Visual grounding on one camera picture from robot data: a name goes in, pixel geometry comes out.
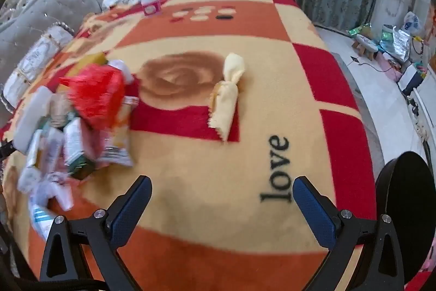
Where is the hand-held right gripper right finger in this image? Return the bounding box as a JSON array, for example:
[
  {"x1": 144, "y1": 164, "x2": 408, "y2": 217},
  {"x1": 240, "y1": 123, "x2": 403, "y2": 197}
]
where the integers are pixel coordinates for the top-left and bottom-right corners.
[{"x1": 292, "y1": 176, "x2": 406, "y2": 291}]

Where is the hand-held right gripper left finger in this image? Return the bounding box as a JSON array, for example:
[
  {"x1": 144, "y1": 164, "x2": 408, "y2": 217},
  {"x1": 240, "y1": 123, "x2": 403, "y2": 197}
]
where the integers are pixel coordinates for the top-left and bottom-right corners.
[{"x1": 38, "y1": 175, "x2": 153, "y2": 291}]

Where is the black trash bin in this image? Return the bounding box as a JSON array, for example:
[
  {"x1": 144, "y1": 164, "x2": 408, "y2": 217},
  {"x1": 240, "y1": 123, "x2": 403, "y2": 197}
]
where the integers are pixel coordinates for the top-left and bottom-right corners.
[{"x1": 375, "y1": 151, "x2": 436, "y2": 291}]

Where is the silver snack wrapper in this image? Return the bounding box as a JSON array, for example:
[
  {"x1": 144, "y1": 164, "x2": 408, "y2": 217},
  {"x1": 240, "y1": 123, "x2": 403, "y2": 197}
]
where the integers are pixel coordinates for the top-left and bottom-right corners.
[{"x1": 97, "y1": 121, "x2": 134, "y2": 168}]

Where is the crumpled white tissue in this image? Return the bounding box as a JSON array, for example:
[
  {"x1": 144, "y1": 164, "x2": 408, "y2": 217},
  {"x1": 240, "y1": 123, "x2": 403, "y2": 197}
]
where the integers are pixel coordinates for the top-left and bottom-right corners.
[{"x1": 19, "y1": 168, "x2": 74, "y2": 211}]

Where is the green white box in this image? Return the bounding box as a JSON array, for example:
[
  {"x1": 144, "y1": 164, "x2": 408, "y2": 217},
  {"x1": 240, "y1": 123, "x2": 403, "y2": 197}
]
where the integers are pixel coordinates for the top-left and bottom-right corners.
[{"x1": 63, "y1": 117, "x2": 98, "y2": 181}]

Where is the red orange printed blanket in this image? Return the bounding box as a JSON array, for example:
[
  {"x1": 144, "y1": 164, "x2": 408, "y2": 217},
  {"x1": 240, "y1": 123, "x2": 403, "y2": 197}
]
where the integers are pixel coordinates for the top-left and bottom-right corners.
[{"x1": 0, "y1": 0, "x2": 379, "y2": 291}]

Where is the blue striped white packet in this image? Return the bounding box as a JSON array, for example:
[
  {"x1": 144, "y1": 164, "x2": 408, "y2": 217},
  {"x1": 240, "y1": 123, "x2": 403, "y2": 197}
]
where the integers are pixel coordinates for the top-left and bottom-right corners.
[{"x1": 29, "y1": 204, "x2": 57, "y2": 240}]

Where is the white yellow medicine box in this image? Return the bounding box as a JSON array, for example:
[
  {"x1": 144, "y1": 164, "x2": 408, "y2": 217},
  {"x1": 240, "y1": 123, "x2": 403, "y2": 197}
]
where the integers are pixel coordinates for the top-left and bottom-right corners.
[{"x1": 25, "y1": 129, "x2": 65, "y2": 176}]

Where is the white dark box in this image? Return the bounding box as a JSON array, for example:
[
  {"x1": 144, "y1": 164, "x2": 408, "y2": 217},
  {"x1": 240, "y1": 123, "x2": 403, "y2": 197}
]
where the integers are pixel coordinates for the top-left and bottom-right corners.
[{"x1": 398, "y1": 66, "x2": 423, "y2": 95}]

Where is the small wooden stool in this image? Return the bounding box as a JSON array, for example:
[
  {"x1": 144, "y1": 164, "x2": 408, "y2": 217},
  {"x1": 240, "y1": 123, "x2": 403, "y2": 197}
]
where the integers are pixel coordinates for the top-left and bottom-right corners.
[{"x1": 352, "y1": 35, "x2": 379, "y2": 61}]

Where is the white fringed pillow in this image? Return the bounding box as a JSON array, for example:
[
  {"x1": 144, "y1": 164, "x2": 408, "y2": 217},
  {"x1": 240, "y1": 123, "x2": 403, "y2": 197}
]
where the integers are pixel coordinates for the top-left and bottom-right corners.
[{"x1": 2, "y1": 23, "x2": 74, "y2": 107}]

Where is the green foil packet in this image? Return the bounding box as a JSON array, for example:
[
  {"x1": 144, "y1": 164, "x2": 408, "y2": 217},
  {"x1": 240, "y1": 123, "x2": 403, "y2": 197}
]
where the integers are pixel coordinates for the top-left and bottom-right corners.
[{"x1": 347, "y1": 24, "x2": 372, "y2": 37}]

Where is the silver foil bag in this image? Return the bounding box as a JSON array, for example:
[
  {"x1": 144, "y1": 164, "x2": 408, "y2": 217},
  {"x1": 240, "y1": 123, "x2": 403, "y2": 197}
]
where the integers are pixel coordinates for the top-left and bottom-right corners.
[{"x1": 381, "y1": 30, "x2": 411, "y2": 61}]

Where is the white bottle pink label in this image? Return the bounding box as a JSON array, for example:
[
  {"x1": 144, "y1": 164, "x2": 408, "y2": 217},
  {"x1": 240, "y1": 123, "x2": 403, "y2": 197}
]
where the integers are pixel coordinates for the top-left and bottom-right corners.
[{"x1": 140, "y1": 0, "x2": 161, "y2": 16}]

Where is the white blue plastic bag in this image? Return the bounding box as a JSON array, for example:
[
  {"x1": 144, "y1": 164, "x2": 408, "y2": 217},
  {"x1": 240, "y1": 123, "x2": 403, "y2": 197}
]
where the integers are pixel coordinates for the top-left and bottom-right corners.
[{"x1": 404, "y1": 11, "x2": 423, "y2": 34}]

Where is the grey tufted headboard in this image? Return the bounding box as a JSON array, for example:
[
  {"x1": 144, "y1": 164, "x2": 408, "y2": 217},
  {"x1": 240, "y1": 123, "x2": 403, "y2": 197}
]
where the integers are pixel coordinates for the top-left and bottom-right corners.
[{"x1": 0, "y1": 0, "x2": 128, "y2": 49}]

